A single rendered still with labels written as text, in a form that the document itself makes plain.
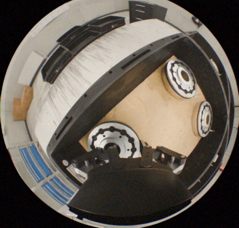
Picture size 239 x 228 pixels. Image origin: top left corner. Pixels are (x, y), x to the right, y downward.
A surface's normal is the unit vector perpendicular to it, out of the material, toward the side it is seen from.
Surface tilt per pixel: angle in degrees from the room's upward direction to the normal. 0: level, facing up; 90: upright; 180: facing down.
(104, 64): 0
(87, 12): 90
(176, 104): 0
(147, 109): 0
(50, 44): 90
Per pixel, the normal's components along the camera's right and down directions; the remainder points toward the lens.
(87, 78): -0.08, -0.04
